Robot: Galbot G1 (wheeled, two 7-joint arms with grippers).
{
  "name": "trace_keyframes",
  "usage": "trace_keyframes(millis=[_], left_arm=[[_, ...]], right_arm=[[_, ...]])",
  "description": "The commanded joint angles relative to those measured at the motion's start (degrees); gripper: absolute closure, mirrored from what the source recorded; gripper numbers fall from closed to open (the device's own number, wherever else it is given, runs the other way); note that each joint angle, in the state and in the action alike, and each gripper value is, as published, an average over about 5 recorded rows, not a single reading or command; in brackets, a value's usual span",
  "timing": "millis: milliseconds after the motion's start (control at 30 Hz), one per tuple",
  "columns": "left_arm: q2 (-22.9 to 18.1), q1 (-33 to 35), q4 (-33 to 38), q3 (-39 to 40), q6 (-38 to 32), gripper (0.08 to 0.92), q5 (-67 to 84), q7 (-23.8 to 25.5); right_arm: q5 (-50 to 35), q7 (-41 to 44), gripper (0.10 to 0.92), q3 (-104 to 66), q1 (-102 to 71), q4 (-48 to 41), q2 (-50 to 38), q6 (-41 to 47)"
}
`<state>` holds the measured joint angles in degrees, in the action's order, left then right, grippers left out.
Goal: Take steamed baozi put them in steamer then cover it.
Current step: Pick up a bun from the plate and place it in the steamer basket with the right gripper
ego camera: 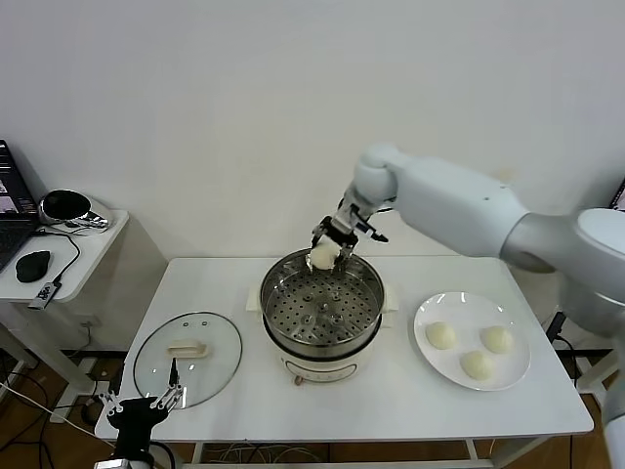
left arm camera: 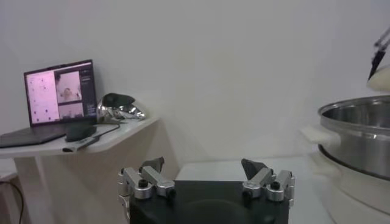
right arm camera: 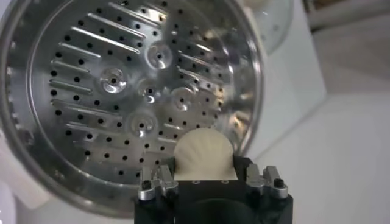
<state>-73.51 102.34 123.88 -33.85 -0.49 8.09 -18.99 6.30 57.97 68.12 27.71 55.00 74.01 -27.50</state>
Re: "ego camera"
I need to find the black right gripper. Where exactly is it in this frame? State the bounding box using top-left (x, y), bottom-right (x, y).
top-left (308, 207), bottom-right (362, 273)

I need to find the round glass pot lid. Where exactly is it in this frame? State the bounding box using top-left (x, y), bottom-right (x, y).
top-left (133, 311), bottom-right (244, 409)

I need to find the thin black hub cable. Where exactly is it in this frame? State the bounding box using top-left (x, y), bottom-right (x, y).
top-left (31, 229), bottom-right (82, 287)

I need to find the white side table with mouse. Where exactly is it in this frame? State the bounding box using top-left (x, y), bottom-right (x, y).
top-left (0, 209), bottom-right (170, 431)

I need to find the silver chrome headset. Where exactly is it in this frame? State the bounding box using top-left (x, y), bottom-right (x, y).
top-left (37, 189), bottom-right (116, 235)

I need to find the white steamed baozi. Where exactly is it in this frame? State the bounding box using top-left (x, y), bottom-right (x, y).
top-left (425, 320), bottom-right (458, 351)
top-left (460, 350), bottom-right (495, 380)
top-left (480, 325), bottom-right (516, 356)
top-left (309, 242), bottom-right (341, 271)

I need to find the perforated steel steamer basket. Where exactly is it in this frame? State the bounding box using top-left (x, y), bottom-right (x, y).
top-left (259, 247), bottom-right (386, 349)

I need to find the white side table with label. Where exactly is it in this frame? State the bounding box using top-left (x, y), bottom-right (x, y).
top-left (565, 341), bottom-right (617, 422)

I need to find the black adapter cable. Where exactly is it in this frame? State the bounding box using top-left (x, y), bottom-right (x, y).
top-left (556, 336), bottom-right (590, 390)

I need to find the black computer mouse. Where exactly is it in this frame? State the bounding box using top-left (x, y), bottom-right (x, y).
top-left (15, 249), bottom-right (52, 283)

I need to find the grey usb hub adapter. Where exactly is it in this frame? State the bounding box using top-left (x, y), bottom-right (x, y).
top-left (27, 281), bottom-right (63, 311)

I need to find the black laptop with dark screen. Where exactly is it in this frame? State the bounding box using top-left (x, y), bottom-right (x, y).
top-left (0, 139), bottom-right (40, 275)

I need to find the white main table frame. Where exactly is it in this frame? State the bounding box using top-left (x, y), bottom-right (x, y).
top-left (192, 429), bottom-right (553, 469)

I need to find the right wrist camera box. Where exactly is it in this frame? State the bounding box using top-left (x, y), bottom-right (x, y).
top-left (358, 219), bottom-right (391, 244)

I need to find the white cable bundle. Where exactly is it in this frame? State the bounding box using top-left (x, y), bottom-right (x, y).
top-left (209, 439), bottom-right (318, 463)

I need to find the round white plate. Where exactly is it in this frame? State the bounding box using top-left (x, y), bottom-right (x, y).
top-left (413, 291), bottom-right (532, 392)

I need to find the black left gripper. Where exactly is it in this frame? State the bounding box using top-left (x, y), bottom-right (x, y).
top-left (98, 358), bottom-right (185, 446)

